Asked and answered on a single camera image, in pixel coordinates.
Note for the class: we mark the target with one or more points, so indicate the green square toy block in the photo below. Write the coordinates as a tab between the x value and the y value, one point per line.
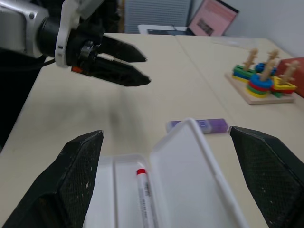
240	70

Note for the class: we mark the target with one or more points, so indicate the open laptop with pink screen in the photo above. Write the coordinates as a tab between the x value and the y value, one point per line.
211	19

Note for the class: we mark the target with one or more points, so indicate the red box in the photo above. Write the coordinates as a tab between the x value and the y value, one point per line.
299	78

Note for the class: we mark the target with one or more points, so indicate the white slatted panel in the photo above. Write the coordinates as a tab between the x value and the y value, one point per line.
156	12

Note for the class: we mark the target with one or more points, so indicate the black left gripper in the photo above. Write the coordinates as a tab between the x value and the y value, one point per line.
78	45

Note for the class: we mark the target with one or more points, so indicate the white plastic pencil case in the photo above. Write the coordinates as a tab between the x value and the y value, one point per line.
185	175

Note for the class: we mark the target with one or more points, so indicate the blue round toy block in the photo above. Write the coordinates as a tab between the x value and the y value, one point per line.
260	67

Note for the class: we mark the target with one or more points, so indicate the red triangle toy block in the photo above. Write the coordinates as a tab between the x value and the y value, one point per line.
285	91

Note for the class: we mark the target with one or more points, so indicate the white tablet device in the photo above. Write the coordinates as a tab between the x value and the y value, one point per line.
164	30

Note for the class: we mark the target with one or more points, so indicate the wooden shape stacking toy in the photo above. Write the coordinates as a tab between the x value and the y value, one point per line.
268	99

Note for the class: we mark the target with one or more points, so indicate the white marker with red band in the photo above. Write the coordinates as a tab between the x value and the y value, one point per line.
145	192

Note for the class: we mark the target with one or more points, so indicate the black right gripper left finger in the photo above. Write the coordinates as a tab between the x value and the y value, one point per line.
69	180

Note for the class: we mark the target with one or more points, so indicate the yellow triangle toy block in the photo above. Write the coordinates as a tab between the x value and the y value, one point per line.
288	85

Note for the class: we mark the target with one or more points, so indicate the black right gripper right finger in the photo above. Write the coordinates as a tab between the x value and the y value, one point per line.
270	175

